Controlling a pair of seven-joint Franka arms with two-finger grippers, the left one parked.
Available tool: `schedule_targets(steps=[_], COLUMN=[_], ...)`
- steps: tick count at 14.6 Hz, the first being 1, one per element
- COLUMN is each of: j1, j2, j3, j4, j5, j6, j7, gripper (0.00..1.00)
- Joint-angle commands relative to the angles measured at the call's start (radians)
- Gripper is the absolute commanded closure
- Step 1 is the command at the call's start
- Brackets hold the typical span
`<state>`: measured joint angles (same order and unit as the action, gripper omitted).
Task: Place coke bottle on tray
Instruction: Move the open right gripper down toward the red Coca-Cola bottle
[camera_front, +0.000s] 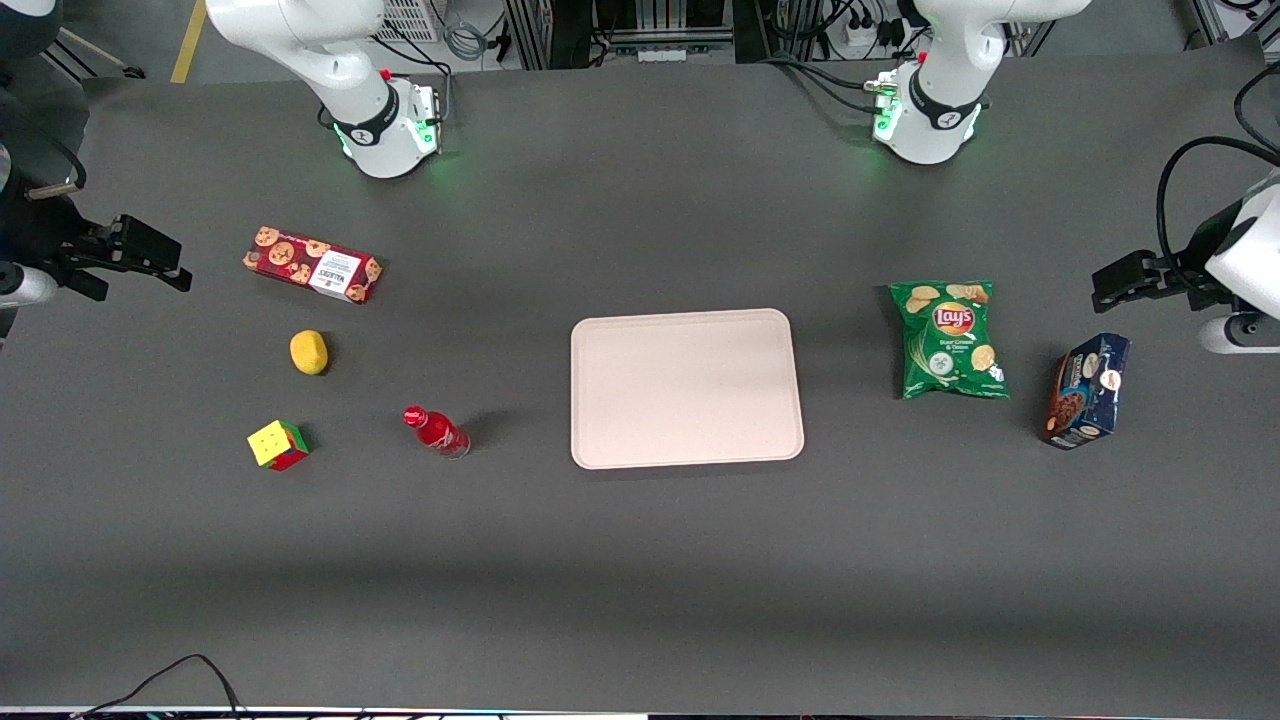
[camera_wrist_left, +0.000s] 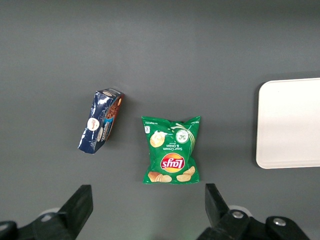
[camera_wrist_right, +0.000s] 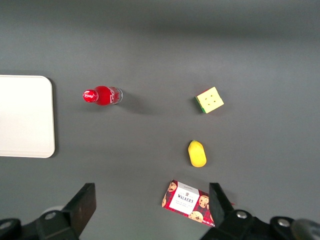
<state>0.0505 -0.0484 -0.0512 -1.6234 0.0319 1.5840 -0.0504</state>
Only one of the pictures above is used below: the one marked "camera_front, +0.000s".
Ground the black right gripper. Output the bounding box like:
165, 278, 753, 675
14, 196, 193, 303

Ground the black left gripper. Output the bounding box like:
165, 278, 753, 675
1092, 214, 1239, 314

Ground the red coke bottle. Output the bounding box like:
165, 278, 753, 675
403, 405, 472, 460

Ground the beige plastic tray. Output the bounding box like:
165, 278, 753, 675
570, 308, 805, 471

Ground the blue chocolate cookie box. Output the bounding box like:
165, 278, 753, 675
1038, 332, 1132, 451

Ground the red cookie box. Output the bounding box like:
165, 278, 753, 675
242, 226, 384, 305

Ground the yellow lemon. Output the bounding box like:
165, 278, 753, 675
289, 329, 331, 377

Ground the green Lay's chips bag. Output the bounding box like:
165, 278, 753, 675
889, 280, 1011, 401

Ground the colourful rubik's cube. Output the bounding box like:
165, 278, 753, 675
247, 419, 311, 473

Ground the white vented box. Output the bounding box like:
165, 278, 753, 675
374, 0, 443, 44

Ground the white power strip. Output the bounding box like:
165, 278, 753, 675
842, 8, 903, 53

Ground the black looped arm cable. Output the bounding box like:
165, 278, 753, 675
1156, 135, 1280, 293

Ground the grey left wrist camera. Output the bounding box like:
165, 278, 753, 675
1198, 313, 1280, 355

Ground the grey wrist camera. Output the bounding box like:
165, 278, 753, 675
1198, 313, 1280, 355
0, 262, 59, 309

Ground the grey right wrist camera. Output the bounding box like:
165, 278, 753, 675
0, 262, 59, 309

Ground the black base cable bundle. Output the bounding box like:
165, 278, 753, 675
758, 54, 885, 115

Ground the grey coiled cable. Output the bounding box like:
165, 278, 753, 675
443, 18, 493, 63

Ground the black table edge cable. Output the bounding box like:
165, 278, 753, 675
68, 654, 247, 720

